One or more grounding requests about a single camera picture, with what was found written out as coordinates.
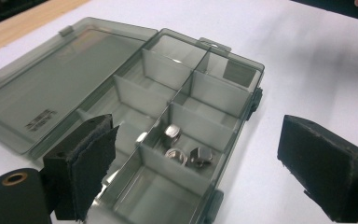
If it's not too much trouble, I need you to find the grey plastic compartment box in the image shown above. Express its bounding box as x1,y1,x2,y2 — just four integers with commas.
0,17,266,224

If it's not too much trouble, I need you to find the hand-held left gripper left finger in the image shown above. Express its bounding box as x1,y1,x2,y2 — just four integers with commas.
42,113,120,222

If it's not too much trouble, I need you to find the wooden table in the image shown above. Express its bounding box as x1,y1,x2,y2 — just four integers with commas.
0,0,90,59

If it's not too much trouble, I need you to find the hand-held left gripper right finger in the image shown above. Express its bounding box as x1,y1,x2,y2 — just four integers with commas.
277,114,358,223

